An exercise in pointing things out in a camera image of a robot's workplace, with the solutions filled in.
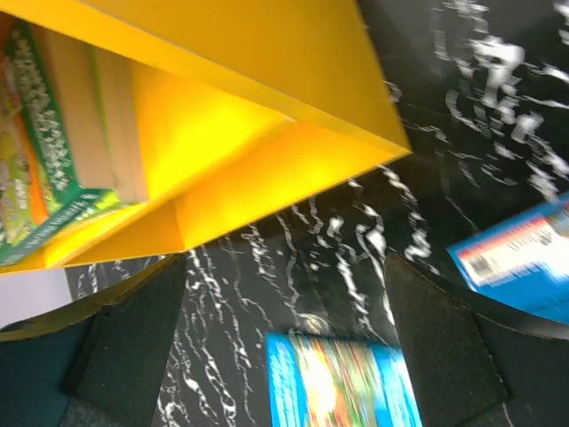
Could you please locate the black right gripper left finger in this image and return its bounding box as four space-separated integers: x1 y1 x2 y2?
1 254 186 426

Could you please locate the blue 130-Storey Treehouse book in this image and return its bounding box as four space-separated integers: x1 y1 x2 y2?
448 193 568 324

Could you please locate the green 104-Storey Treehouse book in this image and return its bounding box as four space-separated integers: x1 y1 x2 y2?
1 18 116 267

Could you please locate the lime green 65-Storey Treehouse book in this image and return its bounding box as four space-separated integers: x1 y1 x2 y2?
91 47 148 205

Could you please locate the yellow wooden shelf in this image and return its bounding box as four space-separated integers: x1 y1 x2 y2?
1 1 411 273

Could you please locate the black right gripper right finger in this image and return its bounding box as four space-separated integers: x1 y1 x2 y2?
385 254 568 426

